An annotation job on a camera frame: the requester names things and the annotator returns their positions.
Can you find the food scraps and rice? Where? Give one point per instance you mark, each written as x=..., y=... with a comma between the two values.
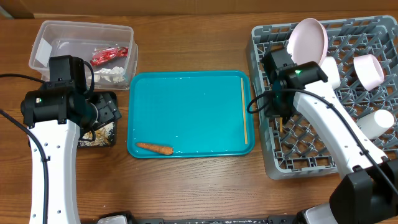
x=105, y=136

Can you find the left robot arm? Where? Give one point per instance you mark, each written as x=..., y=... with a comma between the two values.
x=54, y=170

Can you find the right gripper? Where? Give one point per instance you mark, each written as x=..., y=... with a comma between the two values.
x=273, y=111

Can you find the white cup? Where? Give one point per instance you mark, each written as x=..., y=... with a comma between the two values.
x=376, y=123

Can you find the teal serving tray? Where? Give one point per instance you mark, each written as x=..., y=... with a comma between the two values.
x=198, y=114

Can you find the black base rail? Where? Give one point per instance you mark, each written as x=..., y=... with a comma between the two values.
x=273, y=219

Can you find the red snack wrapper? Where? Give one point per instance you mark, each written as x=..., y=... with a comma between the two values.
x=103, y=56

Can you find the pink plate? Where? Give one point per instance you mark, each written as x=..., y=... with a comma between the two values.
x=308, y=42

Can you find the grey dishwasher rack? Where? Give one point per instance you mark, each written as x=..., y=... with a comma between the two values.
x=297, y=151

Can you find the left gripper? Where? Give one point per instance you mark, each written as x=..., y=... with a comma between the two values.
x=109, y=111

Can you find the clear plastic bin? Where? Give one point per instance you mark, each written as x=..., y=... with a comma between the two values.
x=81, y=39

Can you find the orange carrot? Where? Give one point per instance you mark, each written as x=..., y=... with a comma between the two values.
x=164, y=150

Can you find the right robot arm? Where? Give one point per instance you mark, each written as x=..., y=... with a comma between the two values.
x=367, y=192

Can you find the white tissue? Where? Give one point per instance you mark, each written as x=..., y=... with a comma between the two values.
x=110, y=75

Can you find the black tray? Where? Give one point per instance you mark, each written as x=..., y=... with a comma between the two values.
x=68, y=118

